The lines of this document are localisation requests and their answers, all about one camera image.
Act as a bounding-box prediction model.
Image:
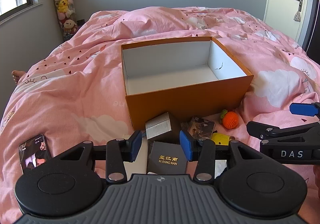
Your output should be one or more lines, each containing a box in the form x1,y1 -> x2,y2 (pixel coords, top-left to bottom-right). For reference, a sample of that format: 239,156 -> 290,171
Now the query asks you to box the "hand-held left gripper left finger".
52,130 -> 142,182

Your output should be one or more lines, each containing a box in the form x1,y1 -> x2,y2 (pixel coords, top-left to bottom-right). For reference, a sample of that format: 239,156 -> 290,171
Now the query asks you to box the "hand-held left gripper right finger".
179,129 -> 269,182

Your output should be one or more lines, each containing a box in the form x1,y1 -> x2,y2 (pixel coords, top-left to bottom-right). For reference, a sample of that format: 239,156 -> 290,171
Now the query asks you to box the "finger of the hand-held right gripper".
246,120 -> 320,141
289,102 -> 320,117

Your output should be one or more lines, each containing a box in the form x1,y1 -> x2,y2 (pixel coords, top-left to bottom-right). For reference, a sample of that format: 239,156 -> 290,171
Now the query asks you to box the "orange cardboard box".
121,36 -> 254,131

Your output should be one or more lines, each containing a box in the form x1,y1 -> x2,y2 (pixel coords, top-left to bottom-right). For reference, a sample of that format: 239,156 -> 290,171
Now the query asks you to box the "black box with gold print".
147,141 -> 188,174

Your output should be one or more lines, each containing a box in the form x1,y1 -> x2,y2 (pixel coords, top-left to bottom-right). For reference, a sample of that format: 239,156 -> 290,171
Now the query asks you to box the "printed photo card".
181,116 -> 217,141

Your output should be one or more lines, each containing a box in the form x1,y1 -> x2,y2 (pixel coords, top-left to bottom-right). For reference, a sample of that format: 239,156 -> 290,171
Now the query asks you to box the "small silver grey box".
145,112 -> 182,144

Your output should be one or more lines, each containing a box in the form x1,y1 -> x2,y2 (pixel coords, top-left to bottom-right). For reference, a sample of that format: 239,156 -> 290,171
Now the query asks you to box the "yellow toy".
210,133 -> 235,146

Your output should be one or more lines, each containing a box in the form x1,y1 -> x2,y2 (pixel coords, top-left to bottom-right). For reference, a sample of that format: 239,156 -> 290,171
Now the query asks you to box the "orange crochet toy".
219,109 -> 239,129

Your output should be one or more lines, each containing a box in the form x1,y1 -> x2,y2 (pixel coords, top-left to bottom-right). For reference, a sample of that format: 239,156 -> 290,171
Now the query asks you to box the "pink cloud print blanket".
0,6 -> 320,217

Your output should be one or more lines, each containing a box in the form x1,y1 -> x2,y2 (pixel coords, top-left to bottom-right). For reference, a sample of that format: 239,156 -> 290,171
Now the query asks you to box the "black smartphone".
18,134 -> 52,175

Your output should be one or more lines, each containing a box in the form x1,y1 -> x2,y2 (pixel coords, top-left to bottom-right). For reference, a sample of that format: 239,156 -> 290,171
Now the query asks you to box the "clear tube of plush toys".
49,0 -> 77,41

